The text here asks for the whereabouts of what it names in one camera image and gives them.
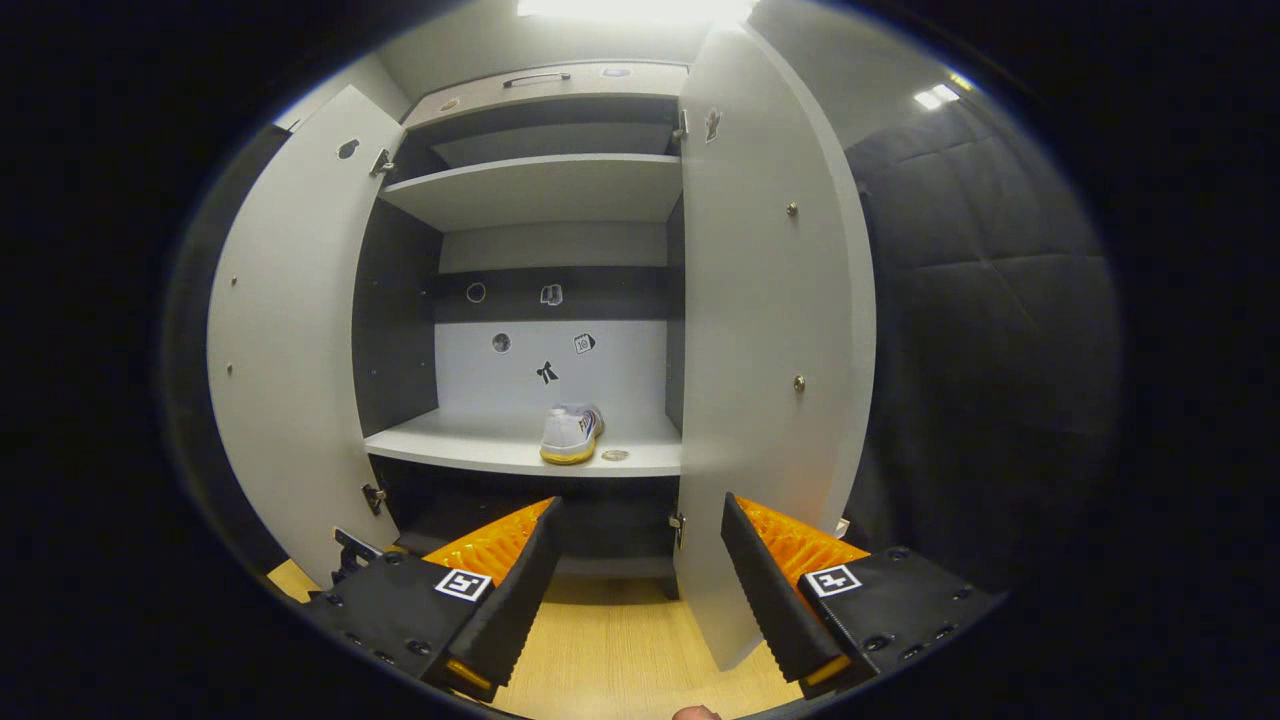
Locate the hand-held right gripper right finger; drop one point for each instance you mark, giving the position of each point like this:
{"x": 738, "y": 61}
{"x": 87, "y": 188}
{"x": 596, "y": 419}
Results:
{"x": 765, "y": 600}

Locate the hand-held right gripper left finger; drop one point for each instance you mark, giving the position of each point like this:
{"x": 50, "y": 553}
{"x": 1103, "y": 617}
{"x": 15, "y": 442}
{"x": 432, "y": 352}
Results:
{"x": 520, "y": 590}

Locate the white striped shoe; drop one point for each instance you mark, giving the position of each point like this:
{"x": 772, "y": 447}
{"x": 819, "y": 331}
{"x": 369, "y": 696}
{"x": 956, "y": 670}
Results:
{"x": 568, "y": 435}

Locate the grey cabinet door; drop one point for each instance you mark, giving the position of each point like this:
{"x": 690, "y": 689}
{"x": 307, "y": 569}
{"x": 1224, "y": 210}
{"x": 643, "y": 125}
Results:
{"x": 300, "y": 330}
{"x": 770, "y": 300}

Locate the grey shoe cabinet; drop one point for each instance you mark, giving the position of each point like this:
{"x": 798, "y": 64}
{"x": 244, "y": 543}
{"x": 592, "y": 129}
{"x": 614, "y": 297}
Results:
{"x": 540, "y": 190}

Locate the small ceiling spotlight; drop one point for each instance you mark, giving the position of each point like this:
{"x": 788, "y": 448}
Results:
{"x": 928, "y": 99}
{"x": 948, "y": 92}

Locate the large ceiling light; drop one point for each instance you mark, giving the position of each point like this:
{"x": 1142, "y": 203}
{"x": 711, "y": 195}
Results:
{"x": 635, "y": 8}

